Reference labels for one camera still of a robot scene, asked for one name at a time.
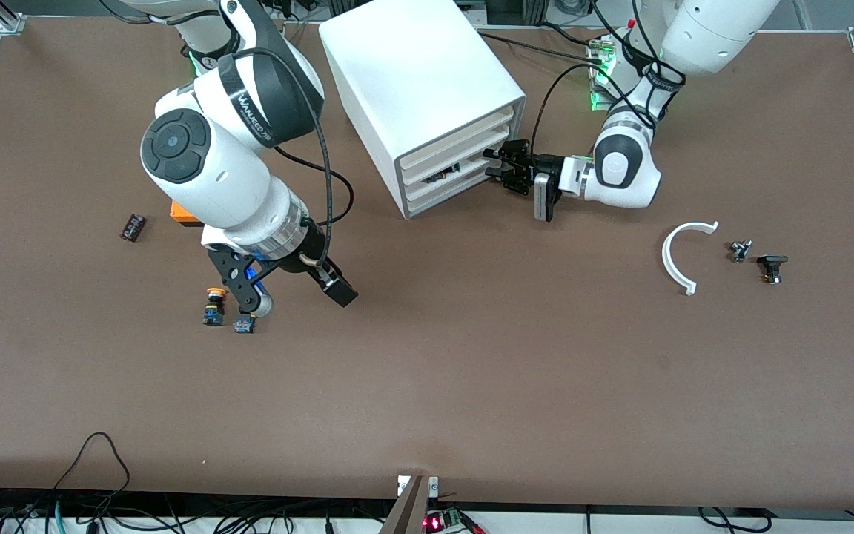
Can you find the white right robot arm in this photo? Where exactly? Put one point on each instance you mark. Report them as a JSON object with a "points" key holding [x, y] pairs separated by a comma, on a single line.
{"points": [[212, 185]]}

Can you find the grey brown camera post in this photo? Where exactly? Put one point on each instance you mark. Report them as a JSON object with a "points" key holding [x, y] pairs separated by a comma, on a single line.
{"points": [[406, 512]]}

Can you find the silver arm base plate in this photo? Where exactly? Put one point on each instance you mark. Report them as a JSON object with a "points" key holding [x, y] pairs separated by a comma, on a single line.
{"points": [[601, 50]]}

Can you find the circuit board with red light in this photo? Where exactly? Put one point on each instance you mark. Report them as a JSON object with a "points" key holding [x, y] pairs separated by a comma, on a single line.
{"points": [[445, 519]]}

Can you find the small silver switch component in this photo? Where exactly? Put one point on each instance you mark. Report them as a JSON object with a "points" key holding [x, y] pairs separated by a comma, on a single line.
{"points": [[740, 251]]}

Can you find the white mounting bracket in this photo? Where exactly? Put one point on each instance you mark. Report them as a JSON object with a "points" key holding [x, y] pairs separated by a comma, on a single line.
{"points": [[433, 486], [403, 486]]}

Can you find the red push button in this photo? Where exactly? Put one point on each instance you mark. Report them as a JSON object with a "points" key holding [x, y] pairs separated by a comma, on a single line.
{"points": [[244, 325]]}

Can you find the small dark terminal block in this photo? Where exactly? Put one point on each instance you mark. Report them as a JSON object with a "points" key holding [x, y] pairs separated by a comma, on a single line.
{"points": [[133, 228]]}

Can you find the white plastic drawer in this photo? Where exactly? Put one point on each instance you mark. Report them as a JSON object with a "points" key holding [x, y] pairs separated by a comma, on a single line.
{"points": [[457, 144], [419, 201], [419, 188], [457, 157]]}

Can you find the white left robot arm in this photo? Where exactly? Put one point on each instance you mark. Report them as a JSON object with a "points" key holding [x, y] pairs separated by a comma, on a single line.
{"points": [[623, 167]]}

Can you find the yellow push button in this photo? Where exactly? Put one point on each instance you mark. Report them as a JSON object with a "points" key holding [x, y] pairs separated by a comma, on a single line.
{"points": [[213, 315]]}

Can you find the black knob switch component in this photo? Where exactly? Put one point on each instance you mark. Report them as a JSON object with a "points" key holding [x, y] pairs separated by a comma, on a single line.
{"points": [[772, 261]]}

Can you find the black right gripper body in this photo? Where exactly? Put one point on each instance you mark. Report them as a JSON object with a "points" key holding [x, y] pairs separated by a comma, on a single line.
{"points": [[313, 256]]}

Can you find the orange button box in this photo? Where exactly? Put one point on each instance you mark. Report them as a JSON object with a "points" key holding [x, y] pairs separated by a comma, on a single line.
{"points": [[179, 213]]}

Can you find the white semicircular bracket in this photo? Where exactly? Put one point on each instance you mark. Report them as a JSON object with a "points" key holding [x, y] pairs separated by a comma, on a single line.
{"points": [[666, 257]]}

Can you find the white drawer cabinet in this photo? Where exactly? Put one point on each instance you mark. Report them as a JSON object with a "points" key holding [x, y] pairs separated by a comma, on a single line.
{"points": [[412, 67]]}

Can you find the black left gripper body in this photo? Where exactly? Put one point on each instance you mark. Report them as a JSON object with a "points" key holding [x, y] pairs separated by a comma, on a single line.
{"points": [[545, 165]]}

